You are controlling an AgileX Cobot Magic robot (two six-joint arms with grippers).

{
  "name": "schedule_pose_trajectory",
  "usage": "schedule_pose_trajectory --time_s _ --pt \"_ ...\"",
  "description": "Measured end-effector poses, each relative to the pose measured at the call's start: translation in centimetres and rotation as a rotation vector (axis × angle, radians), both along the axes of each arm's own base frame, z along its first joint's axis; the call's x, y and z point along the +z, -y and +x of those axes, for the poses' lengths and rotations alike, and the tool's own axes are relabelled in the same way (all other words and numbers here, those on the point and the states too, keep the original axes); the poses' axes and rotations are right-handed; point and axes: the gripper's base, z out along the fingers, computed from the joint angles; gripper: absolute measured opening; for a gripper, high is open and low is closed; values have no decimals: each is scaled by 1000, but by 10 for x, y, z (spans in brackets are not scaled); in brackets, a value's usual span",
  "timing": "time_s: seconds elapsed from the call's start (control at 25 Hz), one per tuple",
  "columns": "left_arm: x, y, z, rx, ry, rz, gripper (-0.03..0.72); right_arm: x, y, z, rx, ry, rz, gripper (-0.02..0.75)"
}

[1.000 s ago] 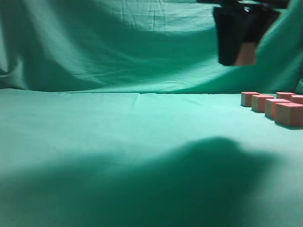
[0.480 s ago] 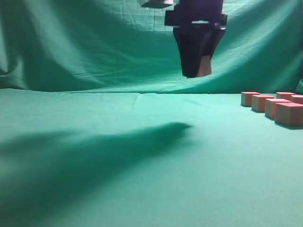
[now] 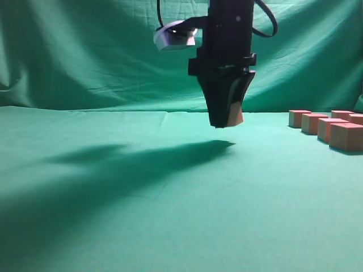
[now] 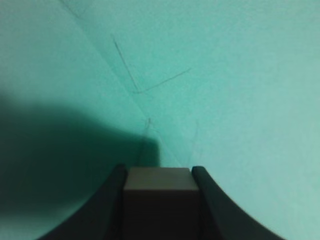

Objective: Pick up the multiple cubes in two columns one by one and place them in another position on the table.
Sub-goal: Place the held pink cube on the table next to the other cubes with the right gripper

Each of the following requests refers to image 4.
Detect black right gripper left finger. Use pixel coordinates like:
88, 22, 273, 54
40, 164, 128, 240

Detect green cloth backdrop and cover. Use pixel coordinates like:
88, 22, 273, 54
0, 0, 320, 240

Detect pink cube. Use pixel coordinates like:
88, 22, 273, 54
122, 167, 200, 240

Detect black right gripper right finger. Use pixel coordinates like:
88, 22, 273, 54
191, 166, 282, 240

